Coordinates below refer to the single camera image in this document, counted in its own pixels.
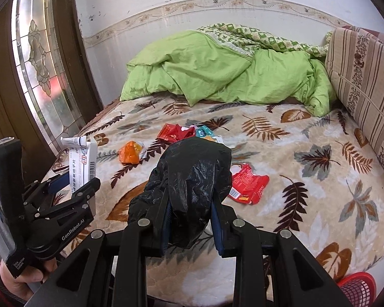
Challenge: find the red plastic trash basket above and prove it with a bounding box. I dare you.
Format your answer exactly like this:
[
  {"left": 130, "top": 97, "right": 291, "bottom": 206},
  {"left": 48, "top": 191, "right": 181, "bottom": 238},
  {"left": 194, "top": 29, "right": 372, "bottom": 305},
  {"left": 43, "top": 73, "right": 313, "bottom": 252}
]
[{"left": 338, "top": 272, "right": 377, "bottom": 307}]

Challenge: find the teal wrapper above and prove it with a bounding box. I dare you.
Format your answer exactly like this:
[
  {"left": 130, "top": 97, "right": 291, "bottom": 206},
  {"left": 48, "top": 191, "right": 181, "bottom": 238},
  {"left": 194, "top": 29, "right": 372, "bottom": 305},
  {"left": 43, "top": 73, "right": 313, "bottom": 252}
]
[{"left": 196, "top": 125, "right": 224, "bottom": 144}]

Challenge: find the black plastic bag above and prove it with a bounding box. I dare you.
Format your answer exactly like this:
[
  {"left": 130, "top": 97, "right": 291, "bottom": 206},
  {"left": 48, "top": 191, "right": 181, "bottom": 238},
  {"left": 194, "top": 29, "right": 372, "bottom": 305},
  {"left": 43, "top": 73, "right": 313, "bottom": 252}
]
[{"left": 127, "top": 137, "right": 232, "bottom": 248}]

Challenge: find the white toothpaste box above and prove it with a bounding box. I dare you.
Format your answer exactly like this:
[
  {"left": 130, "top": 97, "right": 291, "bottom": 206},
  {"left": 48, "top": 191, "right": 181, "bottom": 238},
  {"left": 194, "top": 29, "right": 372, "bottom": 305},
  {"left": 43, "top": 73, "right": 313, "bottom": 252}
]
[{"left": 67, "top": 137, "right": 98, "bottom": 193}]

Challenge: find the person's left hand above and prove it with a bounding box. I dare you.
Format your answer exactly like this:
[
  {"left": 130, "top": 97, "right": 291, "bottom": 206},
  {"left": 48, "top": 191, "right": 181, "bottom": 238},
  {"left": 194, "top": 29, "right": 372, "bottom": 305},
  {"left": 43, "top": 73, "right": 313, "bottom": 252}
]
[{"left": 0, "top": 258, "right": 57, "bottom": 301}]

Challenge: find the striped beige cushion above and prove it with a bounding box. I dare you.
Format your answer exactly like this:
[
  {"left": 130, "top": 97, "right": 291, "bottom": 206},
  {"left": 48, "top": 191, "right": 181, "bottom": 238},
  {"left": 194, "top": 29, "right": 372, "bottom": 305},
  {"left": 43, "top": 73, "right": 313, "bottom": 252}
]
[{"left": 325, "top": 26, "right": 384, "bottom": 169}]

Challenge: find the green quilt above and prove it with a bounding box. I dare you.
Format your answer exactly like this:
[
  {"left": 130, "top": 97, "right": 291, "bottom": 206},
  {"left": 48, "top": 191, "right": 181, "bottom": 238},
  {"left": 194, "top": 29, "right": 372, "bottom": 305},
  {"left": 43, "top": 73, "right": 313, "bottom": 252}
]
[{"left": 121, "top": 23, "right": 336, "bottom": 117}]

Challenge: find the orange snack wrapper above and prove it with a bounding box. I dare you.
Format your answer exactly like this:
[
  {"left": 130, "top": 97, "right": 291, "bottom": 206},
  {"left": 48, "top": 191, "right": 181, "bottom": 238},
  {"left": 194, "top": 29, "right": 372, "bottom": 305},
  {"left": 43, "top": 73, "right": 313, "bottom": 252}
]
[{"left": 119, "top": 141, "right": 145, "bottom": 164}]

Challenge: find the red snack bag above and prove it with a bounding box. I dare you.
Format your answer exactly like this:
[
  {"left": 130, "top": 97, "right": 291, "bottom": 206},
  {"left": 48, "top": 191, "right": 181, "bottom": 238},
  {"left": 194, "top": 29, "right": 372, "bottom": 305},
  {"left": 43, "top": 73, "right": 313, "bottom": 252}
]
[{"left": 228, "top": 163, "right": 270, "bottom": 205}]

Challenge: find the leaf pattern bed blanket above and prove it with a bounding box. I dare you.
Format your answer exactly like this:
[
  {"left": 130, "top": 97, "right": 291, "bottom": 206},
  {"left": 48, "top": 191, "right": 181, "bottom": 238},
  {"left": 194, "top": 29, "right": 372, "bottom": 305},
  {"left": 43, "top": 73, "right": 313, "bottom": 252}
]
[{"left": 41, "top": 93, "right": 384, "bottom": 307}]

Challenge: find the white toothpaste tube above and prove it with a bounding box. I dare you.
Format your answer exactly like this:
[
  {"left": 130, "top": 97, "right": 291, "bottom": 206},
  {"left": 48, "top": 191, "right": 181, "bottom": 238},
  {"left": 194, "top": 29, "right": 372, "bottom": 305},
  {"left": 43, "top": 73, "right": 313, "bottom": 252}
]
[{"left": 61, "top": 136, "right": 87, "bottom": 148}]

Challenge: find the red crumpled wrapper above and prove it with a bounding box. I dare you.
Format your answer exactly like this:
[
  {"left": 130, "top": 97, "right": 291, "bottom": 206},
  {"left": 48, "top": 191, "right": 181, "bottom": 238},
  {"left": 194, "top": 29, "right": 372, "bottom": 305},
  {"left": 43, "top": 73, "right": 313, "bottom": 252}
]
[{"left": 157, "top": 123, "right": 196, "bottom": 144}]

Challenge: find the stained glass wooden door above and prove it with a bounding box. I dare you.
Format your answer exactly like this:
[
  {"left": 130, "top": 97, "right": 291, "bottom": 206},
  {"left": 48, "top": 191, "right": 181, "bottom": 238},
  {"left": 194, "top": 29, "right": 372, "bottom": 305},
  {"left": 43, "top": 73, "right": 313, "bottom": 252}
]
[{"left": 0, "top": 0, "right": 103, "bottom": 183}]

